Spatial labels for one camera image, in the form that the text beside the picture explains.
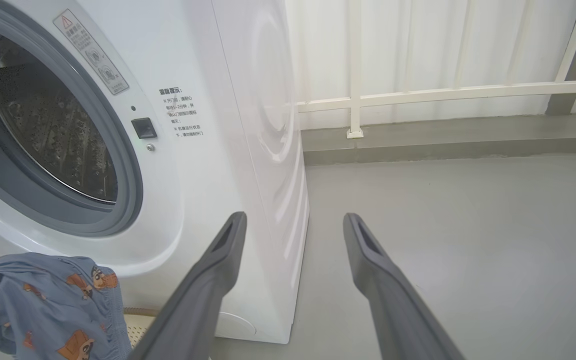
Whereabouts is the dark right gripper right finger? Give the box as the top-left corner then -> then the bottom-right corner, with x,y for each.
342,212 -> 467,360

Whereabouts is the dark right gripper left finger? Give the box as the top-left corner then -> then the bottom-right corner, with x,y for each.
127,211 -> 248,360

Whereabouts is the blue cartoon print garment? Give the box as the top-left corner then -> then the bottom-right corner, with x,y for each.
0,252 -> 133,360

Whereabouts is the cream perforated laundry basket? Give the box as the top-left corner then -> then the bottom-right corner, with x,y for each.
122,307 -> 162,352

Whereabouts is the white washing machine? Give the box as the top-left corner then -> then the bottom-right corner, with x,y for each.
0,0 -> 311,345

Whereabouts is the grey rubber door gasket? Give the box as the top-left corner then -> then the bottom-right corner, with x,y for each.
0,4 -> 144,239

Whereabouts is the black door latch socket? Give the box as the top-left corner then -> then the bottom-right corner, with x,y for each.
131,117 -> 158,140

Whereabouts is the round white filter cover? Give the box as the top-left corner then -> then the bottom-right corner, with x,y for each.
217,310 -> 258,338

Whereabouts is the steel washer drum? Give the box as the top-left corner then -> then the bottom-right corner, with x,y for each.
0,30 -> 119,205

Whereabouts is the white metal railing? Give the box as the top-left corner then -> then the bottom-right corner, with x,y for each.
295,0 -> 576,140

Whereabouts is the grey warning sticker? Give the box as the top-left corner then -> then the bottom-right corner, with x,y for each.
52,8 -> 130,96

